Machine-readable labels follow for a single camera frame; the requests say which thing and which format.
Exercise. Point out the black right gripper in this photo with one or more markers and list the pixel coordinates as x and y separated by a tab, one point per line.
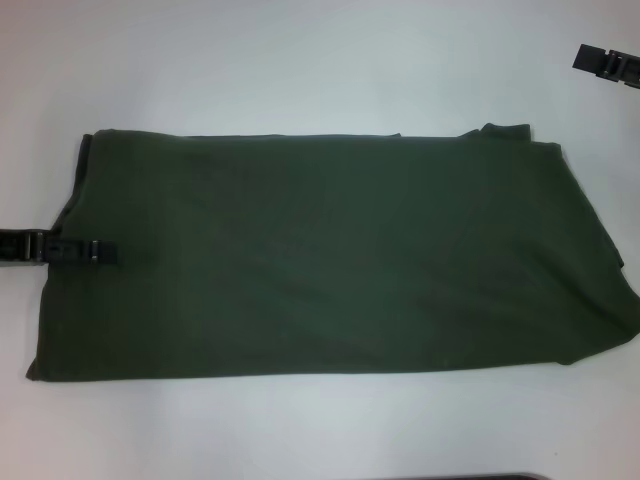
631	67

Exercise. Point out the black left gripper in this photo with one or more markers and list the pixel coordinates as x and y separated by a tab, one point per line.
15	246

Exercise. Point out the dark green FREE t-shirt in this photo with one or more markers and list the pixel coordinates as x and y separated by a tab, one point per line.
325	250

